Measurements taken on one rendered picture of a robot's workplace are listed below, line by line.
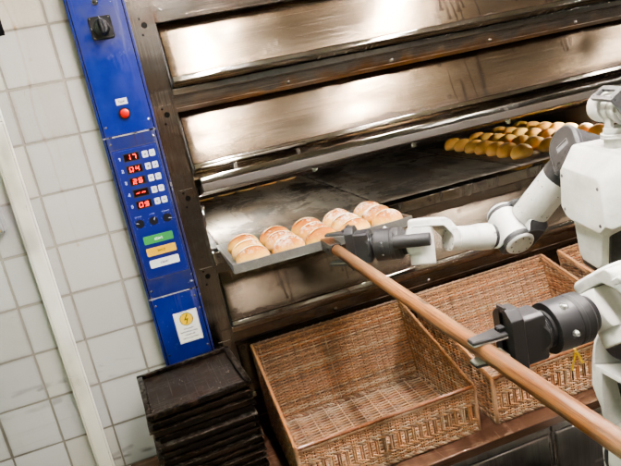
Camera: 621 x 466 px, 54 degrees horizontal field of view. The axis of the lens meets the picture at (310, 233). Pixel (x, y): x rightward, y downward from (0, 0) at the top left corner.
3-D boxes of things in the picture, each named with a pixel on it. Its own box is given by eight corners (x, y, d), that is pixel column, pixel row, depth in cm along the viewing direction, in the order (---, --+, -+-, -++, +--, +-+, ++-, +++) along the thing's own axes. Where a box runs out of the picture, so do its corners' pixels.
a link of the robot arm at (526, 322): (518, 317, 94) (584, 295, 97) (484, 299, 103) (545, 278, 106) (528, 389, 97) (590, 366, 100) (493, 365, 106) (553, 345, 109)
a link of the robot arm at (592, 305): (598, 350, 97) (656, 329, 100) (566, 288, 101) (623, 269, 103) (563, 364, 107) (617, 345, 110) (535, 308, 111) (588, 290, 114)
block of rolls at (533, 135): (441, 151, 297) (439, 139, 295) (526, 129, 308) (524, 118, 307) (517, 161, 240) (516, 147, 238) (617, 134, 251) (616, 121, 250)
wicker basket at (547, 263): (420, 362, 225) (407, 293, 218) (548, 318, 239) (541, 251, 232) (496, 427, 180) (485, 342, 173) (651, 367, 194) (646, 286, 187)
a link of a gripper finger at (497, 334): (465, 342, 100) (498, 330, 102) (475, 349, 97) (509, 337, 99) (464, 333, 100) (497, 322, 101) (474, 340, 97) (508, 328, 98)
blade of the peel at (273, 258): (413, 225, 183) (412, 215, 182) (235, 275, 170) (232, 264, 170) (368, 205, 217) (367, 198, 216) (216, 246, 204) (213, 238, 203)
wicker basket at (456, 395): (263, 415, 211) (246, 343, 204) (411, 365, 224) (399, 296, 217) (303, 501, 166) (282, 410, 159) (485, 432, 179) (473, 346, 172)
